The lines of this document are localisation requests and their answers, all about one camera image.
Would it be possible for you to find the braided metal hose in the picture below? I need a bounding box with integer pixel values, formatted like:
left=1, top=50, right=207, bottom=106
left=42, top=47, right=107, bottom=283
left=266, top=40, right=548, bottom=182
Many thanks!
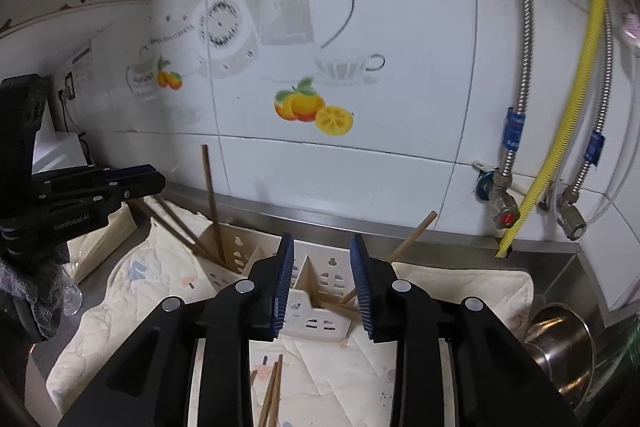
left=569, top=0, right=617, bottom=208
left=499, top=0, right=535, bottom=175

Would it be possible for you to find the wall power socket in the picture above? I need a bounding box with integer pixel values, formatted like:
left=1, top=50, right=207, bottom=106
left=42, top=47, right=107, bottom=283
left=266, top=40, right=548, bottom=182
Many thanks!
left=59, top=71, right=79, bottom=102

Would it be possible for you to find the beige plastic utensil holder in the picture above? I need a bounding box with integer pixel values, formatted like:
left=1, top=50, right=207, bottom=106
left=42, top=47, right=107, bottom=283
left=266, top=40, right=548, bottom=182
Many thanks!
left=196, top=227, right=352, bottom=344

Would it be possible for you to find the green glass jar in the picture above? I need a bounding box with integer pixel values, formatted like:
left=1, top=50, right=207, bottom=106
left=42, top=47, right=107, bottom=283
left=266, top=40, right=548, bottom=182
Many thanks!
left=592, top=307, right=640, bottom=408

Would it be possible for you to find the clear plastic tube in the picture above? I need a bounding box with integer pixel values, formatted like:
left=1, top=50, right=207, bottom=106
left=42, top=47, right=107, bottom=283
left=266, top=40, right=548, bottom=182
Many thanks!
left=584, top=4, right=640, bottom=229

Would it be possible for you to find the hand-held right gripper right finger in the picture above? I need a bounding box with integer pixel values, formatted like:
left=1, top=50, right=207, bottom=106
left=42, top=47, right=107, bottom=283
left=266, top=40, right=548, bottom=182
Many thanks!
left=349, top=233, right=583, bottom=427

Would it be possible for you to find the person's left forearm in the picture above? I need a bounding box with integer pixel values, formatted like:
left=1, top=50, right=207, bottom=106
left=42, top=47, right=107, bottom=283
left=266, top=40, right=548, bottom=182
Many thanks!
left=0, top=244, right=69, bottom=343

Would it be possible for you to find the white cutting board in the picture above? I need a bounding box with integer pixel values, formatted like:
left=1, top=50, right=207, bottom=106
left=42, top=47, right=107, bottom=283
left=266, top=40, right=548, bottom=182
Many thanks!
left=31, top=106, right=97, bottom=174

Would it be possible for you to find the metal water valve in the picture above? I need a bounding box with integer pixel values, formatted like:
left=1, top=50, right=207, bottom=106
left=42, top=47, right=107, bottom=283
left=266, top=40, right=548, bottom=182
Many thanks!
left=536, top=179, right=589, bottom=244

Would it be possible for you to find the brown wooden chopstick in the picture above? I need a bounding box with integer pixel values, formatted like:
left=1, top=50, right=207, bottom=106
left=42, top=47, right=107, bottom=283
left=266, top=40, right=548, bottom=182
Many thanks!
left=339, top=210, right=439, bottom=306
left=319, top=300, right=362, bottom=317
left=200, top=144, right=224, bottom=266

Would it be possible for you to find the steel pot with black handle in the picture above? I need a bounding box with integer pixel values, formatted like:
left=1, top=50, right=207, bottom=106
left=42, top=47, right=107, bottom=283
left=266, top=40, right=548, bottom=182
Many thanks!
left=522, top=301, right=597, bottom=414

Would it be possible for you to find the white wall label sticker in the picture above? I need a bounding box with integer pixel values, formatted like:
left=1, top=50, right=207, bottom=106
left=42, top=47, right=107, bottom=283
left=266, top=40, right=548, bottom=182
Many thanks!
left=69, top=41, right=97, bottom=86

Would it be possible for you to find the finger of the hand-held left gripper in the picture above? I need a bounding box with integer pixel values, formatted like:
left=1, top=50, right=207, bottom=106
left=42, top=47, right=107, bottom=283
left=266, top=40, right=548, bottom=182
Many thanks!
left=37, top=172, right=167, bottom=208
left=34, top=164, right=159, bottom=190

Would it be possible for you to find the cream quilted printed mat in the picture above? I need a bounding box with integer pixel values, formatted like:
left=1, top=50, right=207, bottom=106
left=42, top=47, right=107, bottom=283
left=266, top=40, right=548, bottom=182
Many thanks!
left=47, top=201, right=536, bottom=427

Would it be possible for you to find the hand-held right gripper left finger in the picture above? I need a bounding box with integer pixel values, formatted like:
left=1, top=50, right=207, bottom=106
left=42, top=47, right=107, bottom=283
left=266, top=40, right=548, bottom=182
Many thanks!
left=57, top=233, right=296, bottom=427

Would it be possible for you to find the yellow corrugated gas hose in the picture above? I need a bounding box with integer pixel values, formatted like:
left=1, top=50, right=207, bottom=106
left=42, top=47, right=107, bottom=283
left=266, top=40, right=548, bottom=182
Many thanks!
left=494, top=0, right=610, bottom=261

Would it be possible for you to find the clear drinking glass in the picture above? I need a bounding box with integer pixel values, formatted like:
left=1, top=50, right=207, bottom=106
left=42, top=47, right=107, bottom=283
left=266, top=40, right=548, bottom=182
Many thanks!
left=59, top=276, right=84, bottom=317

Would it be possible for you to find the red handled water valve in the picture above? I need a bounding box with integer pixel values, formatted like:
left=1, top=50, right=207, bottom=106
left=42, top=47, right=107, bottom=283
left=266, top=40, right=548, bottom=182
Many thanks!
left=471, top=161, right=522, bottom=234

